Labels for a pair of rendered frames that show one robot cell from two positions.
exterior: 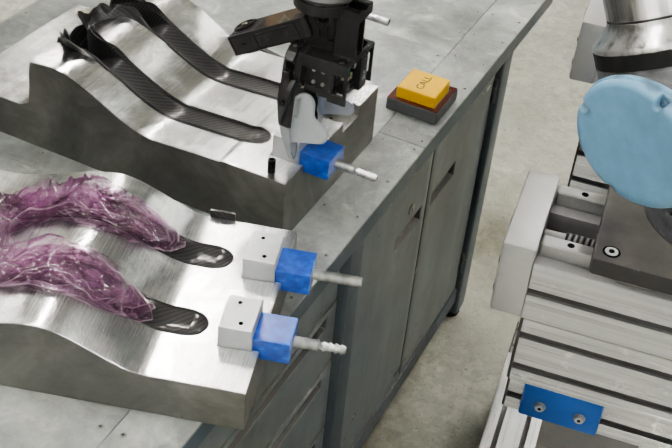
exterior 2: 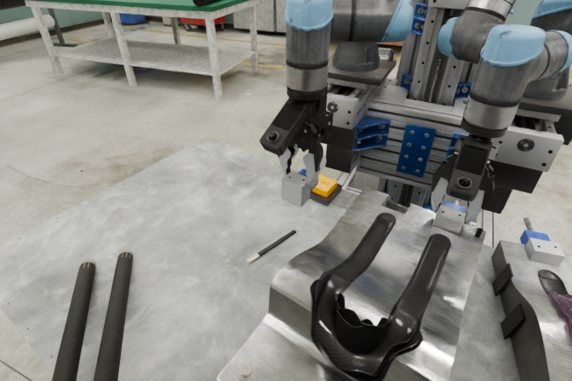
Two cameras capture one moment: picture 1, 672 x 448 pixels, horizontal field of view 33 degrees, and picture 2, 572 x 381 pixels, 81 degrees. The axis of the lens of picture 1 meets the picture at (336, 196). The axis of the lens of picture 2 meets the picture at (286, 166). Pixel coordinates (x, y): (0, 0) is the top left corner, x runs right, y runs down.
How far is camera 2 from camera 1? 1.52 m
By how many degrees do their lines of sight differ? 62
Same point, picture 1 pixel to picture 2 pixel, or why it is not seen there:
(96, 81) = (442, 326)
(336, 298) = not seen: hidden behind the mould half
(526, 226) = (546, 134)
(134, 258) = not seen: outside the picture
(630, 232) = (561, 104)
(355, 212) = not seen: hidden behind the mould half
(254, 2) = (188, 254)
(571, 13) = (31, 199)
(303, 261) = (536, 235)
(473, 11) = (227, 163)
